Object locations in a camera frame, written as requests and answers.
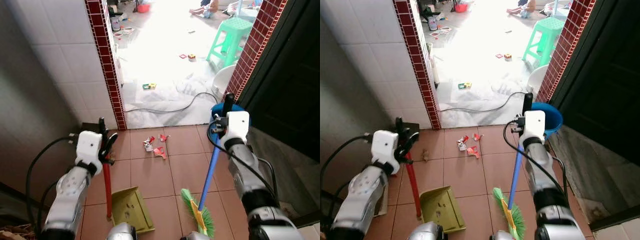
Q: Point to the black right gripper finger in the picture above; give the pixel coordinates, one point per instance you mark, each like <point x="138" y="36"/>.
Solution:
<point x="527" y="104"/>
<point x="228" y="105"/>

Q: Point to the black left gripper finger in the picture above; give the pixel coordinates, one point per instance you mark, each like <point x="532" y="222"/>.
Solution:
<point x="412" y="140"/>
<point x="399" y="126"/>
<point x="113" y="141"/>
<point x="102" y="127"/>

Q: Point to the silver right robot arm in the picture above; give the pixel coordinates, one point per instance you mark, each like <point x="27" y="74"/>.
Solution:
<point x="545" y="180"/>
<point x="250" y="180"/>

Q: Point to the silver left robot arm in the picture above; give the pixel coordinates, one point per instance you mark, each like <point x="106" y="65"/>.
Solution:
<point x="70" y="192"/>
<point x="357" y="195"/>

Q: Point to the blue plastic bucket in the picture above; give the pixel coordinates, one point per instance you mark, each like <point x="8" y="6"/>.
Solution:
<point x="552" y="120"/>
<point x="238" y="107"/>

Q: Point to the white plastic basin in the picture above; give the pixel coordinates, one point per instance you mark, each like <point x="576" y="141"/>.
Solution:
<point x="537" y="80"/>
<point x="222" y="80"/>

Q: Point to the white and red wrapper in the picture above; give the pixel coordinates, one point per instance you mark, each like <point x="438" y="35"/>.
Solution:
<point x="148" y="145"/>
<point x="461" y="144"/>

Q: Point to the small red wrapper scrap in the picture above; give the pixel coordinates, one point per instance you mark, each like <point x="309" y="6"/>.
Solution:
<point x="162" y="137"/>
<point x="476" y="136"/>

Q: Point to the red and yellow toy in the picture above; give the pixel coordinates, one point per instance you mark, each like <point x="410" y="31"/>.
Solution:
<point x="188" y="56"/>
<point x="505" y="56"/>

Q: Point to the green and yellow toy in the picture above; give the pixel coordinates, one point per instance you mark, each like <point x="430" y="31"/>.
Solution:
<point x="149" y="86"/>
<point x="465" y="85"/>

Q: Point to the dark wooden door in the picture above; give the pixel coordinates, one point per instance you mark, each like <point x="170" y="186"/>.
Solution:
<point x="290" y="70"/>
<point x="605" y="55"/>

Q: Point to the green plastic stool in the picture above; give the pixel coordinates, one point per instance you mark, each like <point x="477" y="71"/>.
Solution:
<point x="550" y="27"/>
<point x="234" y="27"/>

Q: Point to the silver robot left knee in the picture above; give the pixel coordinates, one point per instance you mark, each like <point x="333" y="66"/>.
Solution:
<point x="427" y="232"/>
<point x="121" y="232"/>

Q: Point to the silver robot knee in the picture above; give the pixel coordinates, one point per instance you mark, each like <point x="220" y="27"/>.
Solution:
<point x="195" y="236"/>
<point x="427" y="232"/>
<point x="501" y="235"/>
<point x="121" y="232"/>

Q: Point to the sitting child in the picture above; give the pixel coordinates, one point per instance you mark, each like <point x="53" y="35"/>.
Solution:
<point x="525" y="8"/>
<point x="209" y="9"/>

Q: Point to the silver robot right knee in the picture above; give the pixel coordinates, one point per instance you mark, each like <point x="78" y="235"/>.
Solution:
<point x="501" y="235"/>
<point x="195" y="236"/>

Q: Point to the red plastic tub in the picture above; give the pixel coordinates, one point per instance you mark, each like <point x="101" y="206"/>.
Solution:
<point x="461" y="7"/>
<point x="143" y="7"/>

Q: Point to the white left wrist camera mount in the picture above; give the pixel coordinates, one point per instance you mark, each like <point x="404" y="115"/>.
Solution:
<point x="384" y="146"/>
<point x="89" y="147"/>

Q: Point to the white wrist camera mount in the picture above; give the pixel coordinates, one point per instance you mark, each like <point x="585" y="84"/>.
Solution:
<point x="89" y="147"/>
<point x="384" y="146"/>
<point x="535" y="125"/>
<point x="237" y="125"/>

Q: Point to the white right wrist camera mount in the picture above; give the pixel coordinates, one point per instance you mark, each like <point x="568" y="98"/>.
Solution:
<point x="237" y="125"/>
<point x="535" y="125"/>

